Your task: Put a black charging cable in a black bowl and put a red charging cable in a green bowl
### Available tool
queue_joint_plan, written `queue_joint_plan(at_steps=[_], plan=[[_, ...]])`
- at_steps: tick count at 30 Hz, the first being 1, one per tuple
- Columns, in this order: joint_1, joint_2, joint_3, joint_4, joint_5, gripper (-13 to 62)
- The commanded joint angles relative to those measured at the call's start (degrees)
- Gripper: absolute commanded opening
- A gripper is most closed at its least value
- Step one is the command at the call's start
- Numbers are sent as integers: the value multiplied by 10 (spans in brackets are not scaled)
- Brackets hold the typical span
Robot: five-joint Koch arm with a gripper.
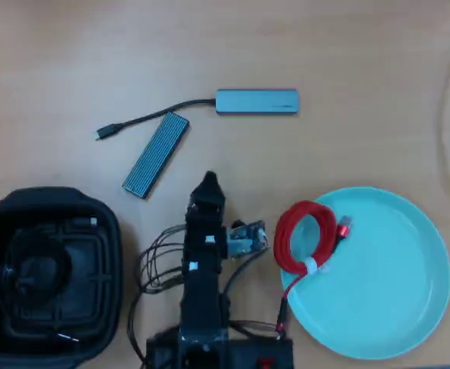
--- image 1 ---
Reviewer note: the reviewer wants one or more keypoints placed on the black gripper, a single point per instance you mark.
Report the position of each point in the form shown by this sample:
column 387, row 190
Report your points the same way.
column 205, row 215

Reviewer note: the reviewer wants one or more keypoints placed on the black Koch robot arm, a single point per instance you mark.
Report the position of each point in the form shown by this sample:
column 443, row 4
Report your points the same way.
column 201, row 300

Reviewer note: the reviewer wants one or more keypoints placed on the green round bowl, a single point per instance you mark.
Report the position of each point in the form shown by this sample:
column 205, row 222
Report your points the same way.
column 382, row 284

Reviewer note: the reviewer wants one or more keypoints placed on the grey USB hub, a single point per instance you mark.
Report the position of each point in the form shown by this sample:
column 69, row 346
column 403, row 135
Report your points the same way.
column 255, row 100

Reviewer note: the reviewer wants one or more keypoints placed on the black square storage case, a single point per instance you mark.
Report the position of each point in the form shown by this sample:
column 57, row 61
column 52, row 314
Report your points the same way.
column 101, row 292

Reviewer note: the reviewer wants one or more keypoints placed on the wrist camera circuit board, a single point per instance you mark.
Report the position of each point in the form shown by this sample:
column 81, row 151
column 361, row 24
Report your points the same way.
column 245, row 238

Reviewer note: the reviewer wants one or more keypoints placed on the dark ribbed SSD enclosure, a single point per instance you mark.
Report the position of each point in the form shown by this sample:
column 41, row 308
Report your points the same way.
column 155, row 155

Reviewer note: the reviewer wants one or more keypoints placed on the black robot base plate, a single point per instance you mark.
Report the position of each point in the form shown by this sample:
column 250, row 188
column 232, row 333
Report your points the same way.
column 247, row 348

